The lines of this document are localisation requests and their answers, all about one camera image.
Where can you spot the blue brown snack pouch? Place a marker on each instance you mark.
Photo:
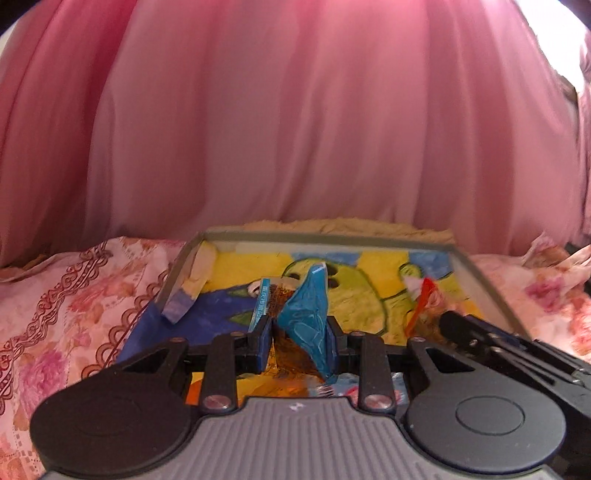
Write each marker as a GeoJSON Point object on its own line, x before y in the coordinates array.
{"type": "Point", "coordinates": [298, 309]}

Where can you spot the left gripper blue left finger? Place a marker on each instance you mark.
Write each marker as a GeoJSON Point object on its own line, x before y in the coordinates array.
{"type": "Point", "coordinates": [229, 356]}

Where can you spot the floral pink bedspread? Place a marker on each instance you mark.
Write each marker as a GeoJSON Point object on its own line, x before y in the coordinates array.
{"type": "Point", "coordinates": [71, 409]}

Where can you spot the yellow cartoon drawing sheet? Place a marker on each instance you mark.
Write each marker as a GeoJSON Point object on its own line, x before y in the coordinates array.
{"type": "Point", "coordinates": [369, 290]}

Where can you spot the light blue snack packet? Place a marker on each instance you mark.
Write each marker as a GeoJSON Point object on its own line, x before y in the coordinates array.
{"type": "Point", "coordinates": [347, 385]}

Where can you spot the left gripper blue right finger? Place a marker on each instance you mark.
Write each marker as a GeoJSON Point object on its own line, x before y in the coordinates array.
{"type": "Point", "coordinates": [364, 355]}

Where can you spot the grey shallow cardboard box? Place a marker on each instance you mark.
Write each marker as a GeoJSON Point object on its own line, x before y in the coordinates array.
{"type": "Point", "coordinates": [493, 308]}

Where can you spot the pink curtain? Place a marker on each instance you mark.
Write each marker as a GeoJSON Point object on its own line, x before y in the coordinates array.
{"type": "Point", "coordinates": [158, 119]}

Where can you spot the quail eggs clear packet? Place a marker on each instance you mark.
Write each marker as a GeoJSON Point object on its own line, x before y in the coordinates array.
{"type": "Point", "coordinates": [430, 306]}

